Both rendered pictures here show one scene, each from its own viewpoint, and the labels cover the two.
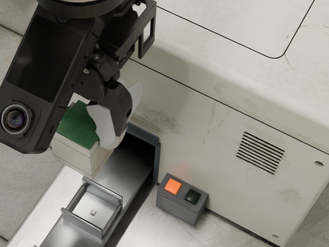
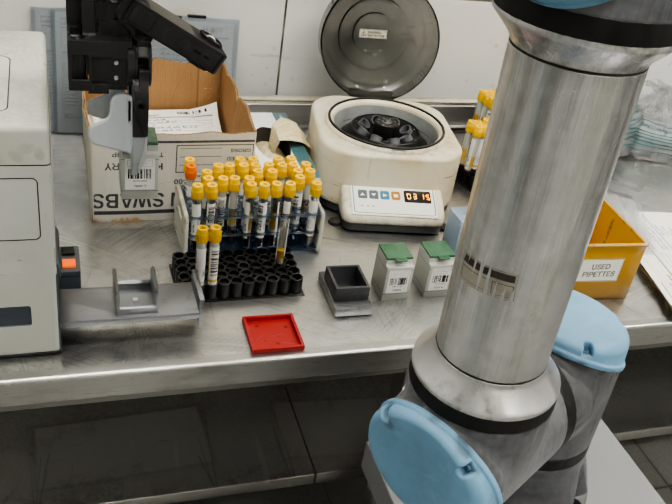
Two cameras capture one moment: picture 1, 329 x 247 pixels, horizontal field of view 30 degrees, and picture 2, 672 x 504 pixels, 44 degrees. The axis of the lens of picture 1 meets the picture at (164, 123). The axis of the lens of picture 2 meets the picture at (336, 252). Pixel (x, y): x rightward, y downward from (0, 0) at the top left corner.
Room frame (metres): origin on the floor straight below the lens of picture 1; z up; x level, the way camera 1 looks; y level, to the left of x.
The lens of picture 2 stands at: (0.70, 0.81, 1.56)
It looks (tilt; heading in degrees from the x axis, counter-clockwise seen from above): 33 degrees down; 224
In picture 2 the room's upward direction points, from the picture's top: 10 degrees clockwise
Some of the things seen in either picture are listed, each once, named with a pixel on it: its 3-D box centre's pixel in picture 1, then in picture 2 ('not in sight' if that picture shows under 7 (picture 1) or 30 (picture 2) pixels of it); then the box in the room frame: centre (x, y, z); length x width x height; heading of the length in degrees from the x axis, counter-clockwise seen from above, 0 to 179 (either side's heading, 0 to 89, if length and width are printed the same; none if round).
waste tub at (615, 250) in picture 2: not in sight; (578, 248); (-0.35, 0.30, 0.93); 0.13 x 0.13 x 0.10; 63
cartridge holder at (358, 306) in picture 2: not in sight; (346, 286); (0.01, 0.17, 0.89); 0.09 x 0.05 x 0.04; 65
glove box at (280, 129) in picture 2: not in sight; (276, 154); (-0.11, -0.15, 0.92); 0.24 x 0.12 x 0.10; 66
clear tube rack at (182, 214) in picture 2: not in sight; (248, 218); (0.04, -0.02, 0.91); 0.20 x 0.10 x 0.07; 156
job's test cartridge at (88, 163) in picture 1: (82, 140); (138, 164); (0.28, 0.08, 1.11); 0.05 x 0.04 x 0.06; 65
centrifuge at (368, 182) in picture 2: not in sight; (382, 158); (-0.25, -0.04, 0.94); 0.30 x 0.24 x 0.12; 57
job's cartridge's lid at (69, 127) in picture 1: (80, 123); (138, 137); (0.28, 0.08, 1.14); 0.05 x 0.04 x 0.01; 65
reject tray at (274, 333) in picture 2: not in sight; (272, 333); (0.14, 0.18, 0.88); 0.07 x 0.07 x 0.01; 66
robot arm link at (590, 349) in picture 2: not in sight; (547, 365); (0.12, 0.54, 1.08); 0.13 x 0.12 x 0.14; 6
